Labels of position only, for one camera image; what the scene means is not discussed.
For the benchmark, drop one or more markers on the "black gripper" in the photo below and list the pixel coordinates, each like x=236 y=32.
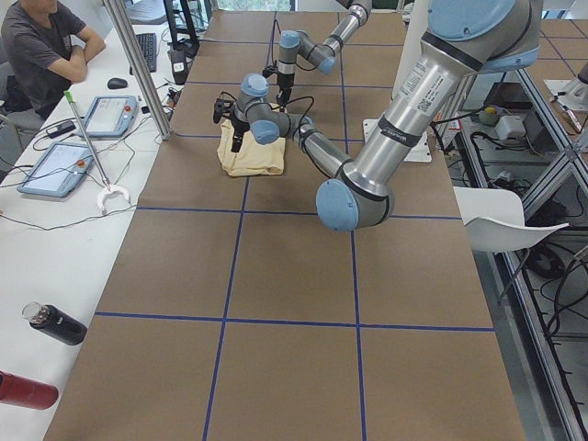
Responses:
x=283 y=83
x=237 y=124

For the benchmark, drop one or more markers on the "cream long-sleeve California shirt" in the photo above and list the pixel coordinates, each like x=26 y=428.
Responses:
x=253 y=158

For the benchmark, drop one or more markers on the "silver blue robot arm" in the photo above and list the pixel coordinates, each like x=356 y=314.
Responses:
x=294 y=44
x=461 y=38

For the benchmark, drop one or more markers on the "upper teach pendant tablet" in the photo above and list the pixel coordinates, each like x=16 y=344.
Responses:
x=110 y=117

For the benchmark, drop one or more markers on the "teach pendant tablet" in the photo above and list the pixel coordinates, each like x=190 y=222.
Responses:
x=110 y=117
x=58 y=171

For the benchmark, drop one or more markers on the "black keyboard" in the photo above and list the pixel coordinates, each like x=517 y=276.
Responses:
x=148 y=45

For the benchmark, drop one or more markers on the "black computer mouse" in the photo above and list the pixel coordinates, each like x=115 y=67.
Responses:
x=117 y=83

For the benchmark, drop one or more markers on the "reacher grabber stick tool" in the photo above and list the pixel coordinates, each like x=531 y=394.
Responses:
x=109 y=189

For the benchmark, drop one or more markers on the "black power adapter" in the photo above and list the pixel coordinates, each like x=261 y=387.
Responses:
x=60 y=129

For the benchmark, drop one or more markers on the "lower teach pendant tablet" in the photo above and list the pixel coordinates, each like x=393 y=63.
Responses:
x=58 y=171

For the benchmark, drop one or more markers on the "seated person in grey shirt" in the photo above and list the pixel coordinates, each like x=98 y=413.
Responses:
x=48 y=48

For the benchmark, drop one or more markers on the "white plastic chair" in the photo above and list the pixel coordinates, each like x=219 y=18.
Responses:
x=495 y=220

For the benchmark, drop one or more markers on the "black water bottle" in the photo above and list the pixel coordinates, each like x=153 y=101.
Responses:
x=55 y=323

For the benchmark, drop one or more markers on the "red water bottle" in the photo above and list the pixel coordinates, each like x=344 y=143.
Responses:
x=28 y=393

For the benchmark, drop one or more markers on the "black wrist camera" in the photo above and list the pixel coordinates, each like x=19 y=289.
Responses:
x=269 y=70
x=222 y=109

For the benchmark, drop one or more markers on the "white pedestal column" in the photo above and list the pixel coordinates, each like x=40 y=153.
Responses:
x=411 y=50

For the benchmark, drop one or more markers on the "aluminium frame post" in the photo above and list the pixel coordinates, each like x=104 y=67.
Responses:
x=121 y=23

